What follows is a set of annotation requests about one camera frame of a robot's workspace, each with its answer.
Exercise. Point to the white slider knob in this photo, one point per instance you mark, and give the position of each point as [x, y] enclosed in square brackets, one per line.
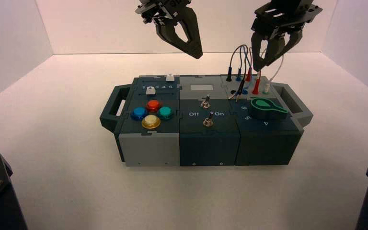
[170, 77]
[150, 90]

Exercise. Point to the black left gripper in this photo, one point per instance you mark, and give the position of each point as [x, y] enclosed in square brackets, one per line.
[165, 11]

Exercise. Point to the red round push button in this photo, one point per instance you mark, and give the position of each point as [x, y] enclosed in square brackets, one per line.
[153, 105]

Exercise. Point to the metal toggle switch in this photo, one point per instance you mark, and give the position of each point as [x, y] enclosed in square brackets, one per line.
[208, 120]
[206, 101]

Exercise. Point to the yellow round push button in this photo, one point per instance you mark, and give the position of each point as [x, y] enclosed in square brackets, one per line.
[151, 122]

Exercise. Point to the green round push button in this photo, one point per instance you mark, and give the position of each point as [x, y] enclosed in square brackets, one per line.
[165, 112]

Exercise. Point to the grey and teal control box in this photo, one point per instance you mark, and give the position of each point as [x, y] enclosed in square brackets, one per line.
[209, 146]

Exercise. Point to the teal rotary knob green pointer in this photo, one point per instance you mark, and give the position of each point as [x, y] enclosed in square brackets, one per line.
[268, 108]

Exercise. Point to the blue round push button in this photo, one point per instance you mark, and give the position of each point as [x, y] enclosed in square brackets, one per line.
[139, 113]

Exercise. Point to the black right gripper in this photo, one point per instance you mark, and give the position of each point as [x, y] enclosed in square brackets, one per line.
[282, 19]

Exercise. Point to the small rectangular display screen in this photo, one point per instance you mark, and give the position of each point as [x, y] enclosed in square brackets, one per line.
[203, 88]

